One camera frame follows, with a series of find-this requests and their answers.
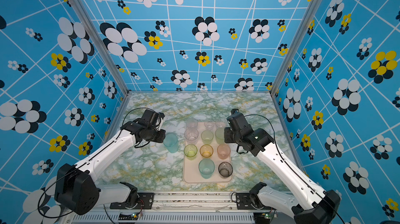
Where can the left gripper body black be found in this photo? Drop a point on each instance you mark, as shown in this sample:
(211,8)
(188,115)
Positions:
(156,135)

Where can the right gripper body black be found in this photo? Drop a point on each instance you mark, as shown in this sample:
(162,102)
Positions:
(230,137)

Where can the light green textured cup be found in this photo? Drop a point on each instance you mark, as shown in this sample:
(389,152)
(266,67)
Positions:
(219,135)

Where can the clear faceted glass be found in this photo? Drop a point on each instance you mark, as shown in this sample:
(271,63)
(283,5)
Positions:
(220,124)

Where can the pink textured cup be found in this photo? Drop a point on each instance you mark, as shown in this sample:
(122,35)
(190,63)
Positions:
(223,151)

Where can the teal textured cup front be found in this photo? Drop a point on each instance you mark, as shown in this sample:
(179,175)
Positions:
(171,142)

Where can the teal textured cup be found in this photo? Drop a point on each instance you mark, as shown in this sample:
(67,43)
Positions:
(206,168)
(171,142)

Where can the pale green textured cup front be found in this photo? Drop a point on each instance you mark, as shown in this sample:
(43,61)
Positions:
(207,137)

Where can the amber yellow glass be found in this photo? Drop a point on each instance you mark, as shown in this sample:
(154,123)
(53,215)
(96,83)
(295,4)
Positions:
(206,151)

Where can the dark grey tumbler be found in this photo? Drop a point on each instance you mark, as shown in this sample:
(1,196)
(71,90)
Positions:
(225,169)

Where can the clear smooth glass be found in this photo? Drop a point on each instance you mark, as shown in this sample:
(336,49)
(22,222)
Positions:
(191,135)

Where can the green smooth glass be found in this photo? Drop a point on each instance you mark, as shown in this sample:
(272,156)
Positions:
(190,151)

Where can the clear ribbed glass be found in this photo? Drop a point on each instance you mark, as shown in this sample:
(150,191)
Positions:
(209,125)

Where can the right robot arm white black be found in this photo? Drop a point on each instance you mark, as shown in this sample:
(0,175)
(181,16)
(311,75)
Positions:
(306,202)

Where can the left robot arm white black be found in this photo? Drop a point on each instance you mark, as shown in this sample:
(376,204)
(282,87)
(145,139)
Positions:
(75,186)

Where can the pink rectangular plastic tray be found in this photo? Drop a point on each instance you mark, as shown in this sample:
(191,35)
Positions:
(191,172)

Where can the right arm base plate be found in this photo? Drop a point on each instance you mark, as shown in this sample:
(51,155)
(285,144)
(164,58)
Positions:
(247,201)

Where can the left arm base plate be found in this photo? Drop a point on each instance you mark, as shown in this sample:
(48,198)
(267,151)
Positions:
(140,201)

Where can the aluminium front rail frame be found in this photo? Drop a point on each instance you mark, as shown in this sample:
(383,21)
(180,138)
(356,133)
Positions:
(182,208)

